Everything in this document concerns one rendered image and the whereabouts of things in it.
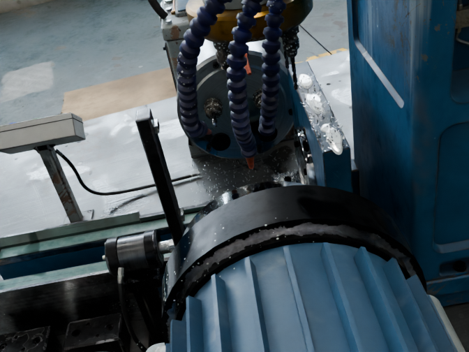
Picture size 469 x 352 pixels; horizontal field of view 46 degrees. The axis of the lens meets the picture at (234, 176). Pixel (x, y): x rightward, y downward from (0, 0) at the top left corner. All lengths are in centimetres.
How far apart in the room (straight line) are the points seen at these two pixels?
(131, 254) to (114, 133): 86
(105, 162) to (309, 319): 129
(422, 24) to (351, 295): 45
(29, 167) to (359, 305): 141
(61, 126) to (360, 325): 97
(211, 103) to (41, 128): 36
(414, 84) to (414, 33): 7
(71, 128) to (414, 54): 72
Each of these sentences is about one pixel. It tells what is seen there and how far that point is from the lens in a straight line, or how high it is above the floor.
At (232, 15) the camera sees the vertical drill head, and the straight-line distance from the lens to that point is 75.
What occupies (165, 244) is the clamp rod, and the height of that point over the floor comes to 102.
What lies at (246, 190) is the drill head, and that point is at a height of 116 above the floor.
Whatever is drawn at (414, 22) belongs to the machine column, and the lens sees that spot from 71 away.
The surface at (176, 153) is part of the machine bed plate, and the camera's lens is 149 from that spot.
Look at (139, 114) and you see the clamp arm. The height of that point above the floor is 125.
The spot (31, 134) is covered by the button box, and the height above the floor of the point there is 106.
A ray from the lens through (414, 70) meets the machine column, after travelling 73.
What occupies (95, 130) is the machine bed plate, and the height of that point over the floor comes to 80.
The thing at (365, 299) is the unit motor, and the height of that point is 135.
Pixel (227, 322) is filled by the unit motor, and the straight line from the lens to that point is 31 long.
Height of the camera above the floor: 158
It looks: 35 degrees down
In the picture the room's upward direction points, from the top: 12 degrees counter-clockwise
